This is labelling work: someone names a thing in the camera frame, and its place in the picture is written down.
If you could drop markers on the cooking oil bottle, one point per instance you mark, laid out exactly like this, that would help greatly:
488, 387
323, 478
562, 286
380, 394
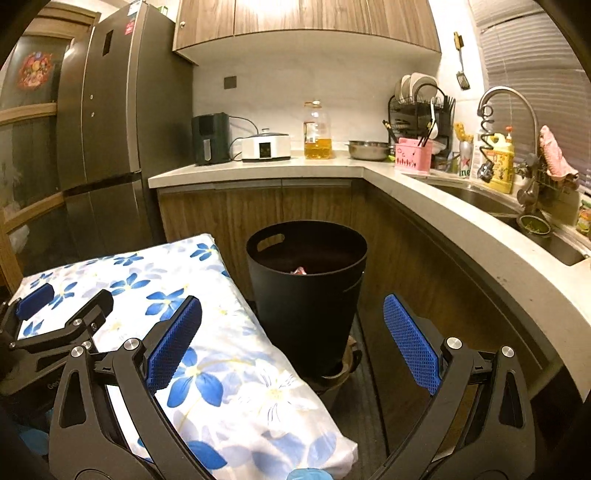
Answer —
317, 147

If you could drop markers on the black dish rack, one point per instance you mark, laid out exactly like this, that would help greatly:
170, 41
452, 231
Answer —
411, 110

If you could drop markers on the bundle of black chopsticks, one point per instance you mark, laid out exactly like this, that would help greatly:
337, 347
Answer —
422, 141

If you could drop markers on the white electric cooker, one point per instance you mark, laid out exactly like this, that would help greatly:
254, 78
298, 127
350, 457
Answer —
265, 148

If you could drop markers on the blue floral blanket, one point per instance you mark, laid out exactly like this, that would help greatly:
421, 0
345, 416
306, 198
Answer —
221, 369

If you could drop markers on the white plate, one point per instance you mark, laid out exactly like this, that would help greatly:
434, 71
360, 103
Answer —
424, 85
405, 87

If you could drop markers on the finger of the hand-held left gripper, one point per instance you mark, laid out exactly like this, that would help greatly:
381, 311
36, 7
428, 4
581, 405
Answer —
94, 310
34, 296

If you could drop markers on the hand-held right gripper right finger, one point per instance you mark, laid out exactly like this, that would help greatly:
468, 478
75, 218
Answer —
411, 344

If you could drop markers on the pink utensil holder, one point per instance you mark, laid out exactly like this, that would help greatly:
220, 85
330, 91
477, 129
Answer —
412, 159

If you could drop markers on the dark wall socket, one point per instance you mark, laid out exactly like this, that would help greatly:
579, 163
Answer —
230, 82

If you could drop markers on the wooden base cabinets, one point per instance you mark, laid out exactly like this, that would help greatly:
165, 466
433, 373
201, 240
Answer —
207, 217

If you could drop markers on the green label jar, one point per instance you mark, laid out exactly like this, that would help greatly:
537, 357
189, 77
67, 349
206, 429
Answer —
584, 212

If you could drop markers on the wooden glass door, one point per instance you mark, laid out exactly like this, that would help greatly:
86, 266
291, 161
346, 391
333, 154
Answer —
27, 138

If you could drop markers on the yellow scrubber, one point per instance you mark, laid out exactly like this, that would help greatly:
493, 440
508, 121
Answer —
460, 131

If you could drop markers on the black trash bin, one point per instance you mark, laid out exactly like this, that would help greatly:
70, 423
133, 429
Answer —
304, 318

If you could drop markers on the light blue rounded object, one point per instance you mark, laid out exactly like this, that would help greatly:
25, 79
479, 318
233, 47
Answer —
307, 474

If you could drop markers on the steel kitchen sink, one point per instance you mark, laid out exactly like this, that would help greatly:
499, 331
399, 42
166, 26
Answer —
485, 198

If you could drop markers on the dark grey refrigerator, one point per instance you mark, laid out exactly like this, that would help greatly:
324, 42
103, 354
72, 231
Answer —
115, 138

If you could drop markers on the wooden wall hook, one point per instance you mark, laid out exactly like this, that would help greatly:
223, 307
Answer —
458, 40

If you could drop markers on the grey window blinds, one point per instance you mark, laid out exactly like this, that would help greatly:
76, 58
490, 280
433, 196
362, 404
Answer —
531, 55

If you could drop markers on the white ladle spoon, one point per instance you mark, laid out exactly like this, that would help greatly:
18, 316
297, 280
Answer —
433, 129

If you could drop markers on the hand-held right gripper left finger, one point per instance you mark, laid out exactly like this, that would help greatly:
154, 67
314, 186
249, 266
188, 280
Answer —
175, 344

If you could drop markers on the yellow detergent bottle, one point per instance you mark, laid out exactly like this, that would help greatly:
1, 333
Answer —
503, 161

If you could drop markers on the steel strainer cup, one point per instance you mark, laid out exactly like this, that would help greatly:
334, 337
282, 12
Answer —
535, 224

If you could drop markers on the steel mixing bowl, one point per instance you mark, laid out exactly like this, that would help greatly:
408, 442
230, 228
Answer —
368, 151

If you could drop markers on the green drink can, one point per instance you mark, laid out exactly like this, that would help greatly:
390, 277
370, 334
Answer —
465, 161

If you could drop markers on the pink dish cloth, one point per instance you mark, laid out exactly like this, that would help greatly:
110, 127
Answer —
556, 152

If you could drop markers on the metal slotted spatula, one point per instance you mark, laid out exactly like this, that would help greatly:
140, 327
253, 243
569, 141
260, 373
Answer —
462, 81

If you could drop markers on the steel kitchen faucet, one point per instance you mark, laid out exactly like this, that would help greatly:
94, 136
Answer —
508, 90

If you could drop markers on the wooden wall cabinet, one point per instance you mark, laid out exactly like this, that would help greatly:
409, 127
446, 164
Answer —
300, 18

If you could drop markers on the black air fryer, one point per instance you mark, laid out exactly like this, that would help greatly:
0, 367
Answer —
210, 138

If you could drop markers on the red door decoration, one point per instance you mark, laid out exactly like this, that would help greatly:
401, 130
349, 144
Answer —
36, 69

